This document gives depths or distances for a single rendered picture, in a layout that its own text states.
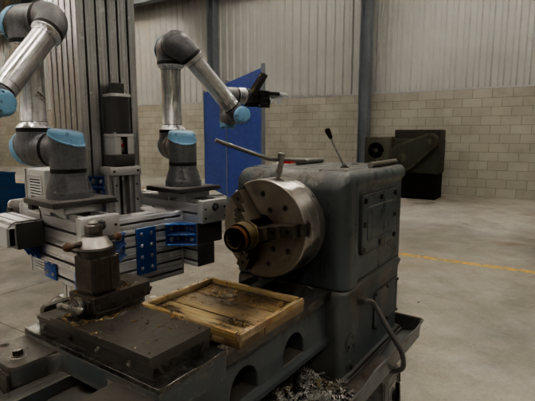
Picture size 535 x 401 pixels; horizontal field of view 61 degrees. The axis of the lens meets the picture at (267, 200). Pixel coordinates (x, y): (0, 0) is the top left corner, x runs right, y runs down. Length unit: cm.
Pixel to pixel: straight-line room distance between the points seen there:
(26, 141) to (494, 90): 1042
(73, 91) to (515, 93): 1020
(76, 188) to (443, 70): 1054
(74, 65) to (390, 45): 1054
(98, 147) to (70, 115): 16
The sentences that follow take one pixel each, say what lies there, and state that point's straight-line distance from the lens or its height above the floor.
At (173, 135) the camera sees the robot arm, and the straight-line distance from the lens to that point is 191.
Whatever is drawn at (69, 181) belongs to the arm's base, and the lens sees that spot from 163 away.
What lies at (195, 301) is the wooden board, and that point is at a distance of 139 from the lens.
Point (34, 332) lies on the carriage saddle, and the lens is 120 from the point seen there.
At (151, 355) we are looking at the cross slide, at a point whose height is 97.
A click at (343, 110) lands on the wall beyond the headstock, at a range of 1222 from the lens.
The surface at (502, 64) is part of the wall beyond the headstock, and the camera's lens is 1142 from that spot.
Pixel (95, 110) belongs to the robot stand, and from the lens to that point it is 189.
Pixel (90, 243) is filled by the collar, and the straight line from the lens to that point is 107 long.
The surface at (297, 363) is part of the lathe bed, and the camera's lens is 143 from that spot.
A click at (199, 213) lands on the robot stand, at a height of 107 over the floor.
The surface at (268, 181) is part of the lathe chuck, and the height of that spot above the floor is 123.
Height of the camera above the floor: 137
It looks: 8 degrees down
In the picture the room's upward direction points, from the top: straight up
